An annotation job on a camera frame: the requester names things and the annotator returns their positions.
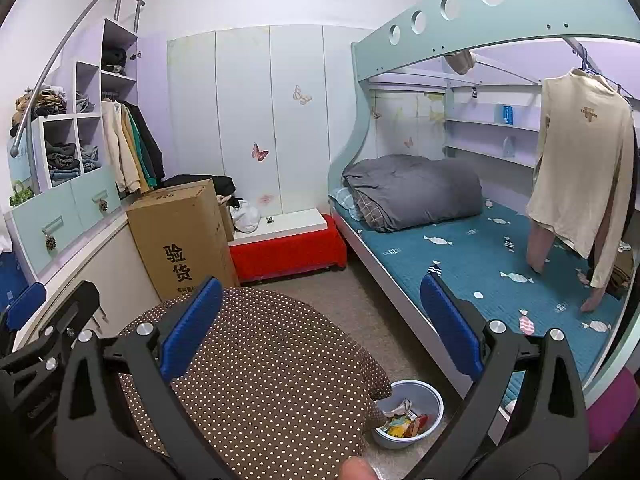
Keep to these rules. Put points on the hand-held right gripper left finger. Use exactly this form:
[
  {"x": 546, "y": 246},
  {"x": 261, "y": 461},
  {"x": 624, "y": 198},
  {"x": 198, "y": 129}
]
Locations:
[{"x": 192, "y": 327}]

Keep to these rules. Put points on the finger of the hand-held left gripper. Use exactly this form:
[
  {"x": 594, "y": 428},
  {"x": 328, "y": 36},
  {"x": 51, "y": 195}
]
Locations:
[
  {"x": 27, "y": 297},
  {"x": 75, "y": 307}
]

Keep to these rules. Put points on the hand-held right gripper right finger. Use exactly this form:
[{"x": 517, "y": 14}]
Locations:
[{"x": 450, "y": 327}]

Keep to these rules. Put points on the grey waste basin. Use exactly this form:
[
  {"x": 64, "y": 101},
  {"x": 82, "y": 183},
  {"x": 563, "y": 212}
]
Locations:
[{"x": 431, "y": 400}]

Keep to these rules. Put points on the person's right hand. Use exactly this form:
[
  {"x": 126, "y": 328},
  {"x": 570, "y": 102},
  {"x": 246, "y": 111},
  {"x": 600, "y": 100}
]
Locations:
[{"x": 357, "y": 470}]

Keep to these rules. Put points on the blue shopping bag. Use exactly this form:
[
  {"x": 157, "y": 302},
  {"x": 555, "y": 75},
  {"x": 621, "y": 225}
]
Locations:
[{"x": 10, "y": 280}]

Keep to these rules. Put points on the beige curved cabinet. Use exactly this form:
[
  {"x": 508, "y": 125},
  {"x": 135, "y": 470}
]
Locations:
[{"x": 100, "y": 270}]

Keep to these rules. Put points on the teal printed bed sheet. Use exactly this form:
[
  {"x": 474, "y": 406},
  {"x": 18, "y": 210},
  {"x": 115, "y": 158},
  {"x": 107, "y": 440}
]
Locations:
[{"x": 450, "y": 270}]

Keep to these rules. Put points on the wide teal drawer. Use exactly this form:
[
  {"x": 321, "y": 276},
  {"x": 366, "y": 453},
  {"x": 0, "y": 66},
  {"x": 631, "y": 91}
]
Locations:
[{"x": 45, "y": 215}]

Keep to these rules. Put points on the large cardboard box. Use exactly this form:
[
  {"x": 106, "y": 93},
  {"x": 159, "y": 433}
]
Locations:
[{"x": 175, "y": 230}]

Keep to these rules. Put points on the brown polka dot tablecloth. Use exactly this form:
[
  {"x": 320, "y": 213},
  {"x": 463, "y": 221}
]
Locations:
[{"x": 275, "y": 385}]

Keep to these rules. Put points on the green plant decoration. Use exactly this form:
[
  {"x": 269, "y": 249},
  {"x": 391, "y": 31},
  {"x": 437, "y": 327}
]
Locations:
[{"x": 22, "y": 195}]

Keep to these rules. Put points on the small cardboard box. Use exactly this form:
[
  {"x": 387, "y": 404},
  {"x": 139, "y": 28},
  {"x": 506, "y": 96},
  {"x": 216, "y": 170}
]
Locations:
[{"x": 226, "y": 222}]

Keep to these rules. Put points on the red storage bench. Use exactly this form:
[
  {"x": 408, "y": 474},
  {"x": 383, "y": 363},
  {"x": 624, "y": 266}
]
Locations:
[{"x": 285, "y": 260}]

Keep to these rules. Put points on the narrow teal drawer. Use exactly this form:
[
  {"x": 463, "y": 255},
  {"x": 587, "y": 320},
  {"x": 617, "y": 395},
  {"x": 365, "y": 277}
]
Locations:
[{"x": 95, "y": 187}]

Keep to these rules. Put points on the white knotted plastic bag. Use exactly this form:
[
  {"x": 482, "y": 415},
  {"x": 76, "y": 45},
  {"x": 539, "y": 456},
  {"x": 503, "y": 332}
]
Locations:
[{"x": 247, "y": 217}]

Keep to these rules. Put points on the white board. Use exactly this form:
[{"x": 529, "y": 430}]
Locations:
[{"x": 290, "y": 222}]

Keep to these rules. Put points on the dark olive folded clothes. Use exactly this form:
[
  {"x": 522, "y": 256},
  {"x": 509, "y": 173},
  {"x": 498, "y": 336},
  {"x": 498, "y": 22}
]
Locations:
[{"x": 62, "y": 157}]

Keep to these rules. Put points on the grey quilt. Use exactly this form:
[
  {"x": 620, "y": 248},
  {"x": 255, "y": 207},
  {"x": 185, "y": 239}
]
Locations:
[{"x": 415, "y": 185}]

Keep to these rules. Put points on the faded pink butterfly sticker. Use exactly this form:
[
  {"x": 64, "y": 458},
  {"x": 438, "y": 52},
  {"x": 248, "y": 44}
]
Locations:
[{"x": 266, "y": 199}]

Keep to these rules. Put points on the white cube shelf staircase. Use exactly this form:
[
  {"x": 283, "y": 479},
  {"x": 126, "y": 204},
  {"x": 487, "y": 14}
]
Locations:
[{"x": 37, "y": 150}]

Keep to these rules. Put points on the folded blue jeans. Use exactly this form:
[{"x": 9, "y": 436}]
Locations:
[{"x": 90, "y": 157}]

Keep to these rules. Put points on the green hanging garment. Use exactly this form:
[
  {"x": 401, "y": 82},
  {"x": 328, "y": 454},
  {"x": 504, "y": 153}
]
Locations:
[{"x": 145, "y": 162}]

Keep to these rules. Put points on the cream hanging jacket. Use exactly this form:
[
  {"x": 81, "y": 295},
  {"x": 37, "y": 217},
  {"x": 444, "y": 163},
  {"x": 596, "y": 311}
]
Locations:
[{"x": 120, "y": 150}]

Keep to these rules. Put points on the blue striped pillow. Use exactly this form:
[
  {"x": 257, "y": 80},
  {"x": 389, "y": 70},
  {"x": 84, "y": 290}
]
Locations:
[{"x": 342, "y": 200}]

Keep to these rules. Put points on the purple round stool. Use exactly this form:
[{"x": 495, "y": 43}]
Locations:
[{"x": 615, "y": 405}]

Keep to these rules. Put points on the black hanging coat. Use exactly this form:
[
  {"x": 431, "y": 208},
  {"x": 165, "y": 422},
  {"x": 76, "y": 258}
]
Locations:
[{"x": 152, "y": 142}]

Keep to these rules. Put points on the translucent plastic bottle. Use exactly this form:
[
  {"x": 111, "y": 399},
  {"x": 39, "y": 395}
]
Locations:
[{"x": 508, "y": 147}]

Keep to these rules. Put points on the pile of mixed clothes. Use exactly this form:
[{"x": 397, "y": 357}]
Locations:
[{"x": 42, "y": 102}]

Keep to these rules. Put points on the grey folded clothes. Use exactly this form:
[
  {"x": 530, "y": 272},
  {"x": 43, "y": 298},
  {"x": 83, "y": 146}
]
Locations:
[{"x": 85, "y": 102}]

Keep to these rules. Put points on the beige hanging sweater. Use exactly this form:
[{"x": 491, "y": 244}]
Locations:
[{"x": 580, "y": 160}]

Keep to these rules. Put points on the blue box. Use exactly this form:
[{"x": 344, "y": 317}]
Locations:
[{"x": 505, "y": 114}]

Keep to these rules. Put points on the white wardrobe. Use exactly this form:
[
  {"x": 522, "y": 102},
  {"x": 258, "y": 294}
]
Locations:
[{"x": 240, "y": 110}]

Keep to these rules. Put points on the pale yellow butterfly sticker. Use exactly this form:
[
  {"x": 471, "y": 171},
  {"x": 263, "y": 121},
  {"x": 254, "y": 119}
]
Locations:
[{"x": 302, "y": 95}]

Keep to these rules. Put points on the brown hanging cap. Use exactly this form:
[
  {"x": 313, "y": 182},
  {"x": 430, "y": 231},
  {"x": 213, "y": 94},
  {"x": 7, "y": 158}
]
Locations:
[{"x": 460, "y": 62}]

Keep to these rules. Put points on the blue clothes hanger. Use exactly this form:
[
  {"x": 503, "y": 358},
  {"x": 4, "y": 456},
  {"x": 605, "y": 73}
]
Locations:
[{"x": 585, "y": 60}]

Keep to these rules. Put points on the grey metal handrail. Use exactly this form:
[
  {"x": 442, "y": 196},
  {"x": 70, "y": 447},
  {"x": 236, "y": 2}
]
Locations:
[{"x": 118, "y": 2}]

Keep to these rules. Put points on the white wall shelf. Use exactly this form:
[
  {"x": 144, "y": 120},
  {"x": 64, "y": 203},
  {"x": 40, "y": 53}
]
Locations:
[{"x": 470, "y": 151}]

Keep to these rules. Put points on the teal bunk bed frame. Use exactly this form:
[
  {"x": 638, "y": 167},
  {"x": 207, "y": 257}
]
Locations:
[{"x": 430, "y": 42}]

